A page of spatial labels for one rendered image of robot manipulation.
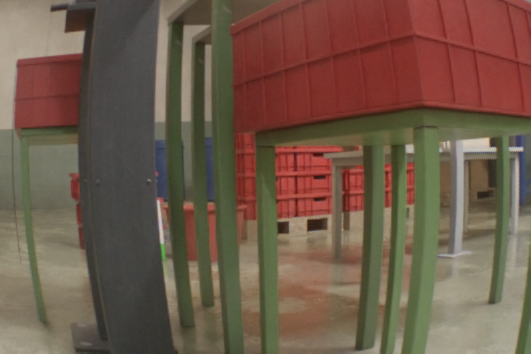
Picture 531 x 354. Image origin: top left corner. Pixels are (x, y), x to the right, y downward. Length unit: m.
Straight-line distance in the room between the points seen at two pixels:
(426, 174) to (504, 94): 0.22
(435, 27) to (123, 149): 0.54
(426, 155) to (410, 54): 0.13
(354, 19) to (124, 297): 0.57
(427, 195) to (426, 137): 0.07
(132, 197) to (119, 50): 0.24
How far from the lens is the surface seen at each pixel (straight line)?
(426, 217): 0.78
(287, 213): 4.93
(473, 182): 7.68
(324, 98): 0.96
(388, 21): 0.82
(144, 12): 1.06
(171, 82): 1.87
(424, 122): 0.78
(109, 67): 1.03
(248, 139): 4.81
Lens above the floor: 0.46
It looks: 1 degrees up
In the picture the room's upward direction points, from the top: 2 degrees counter-clockwise
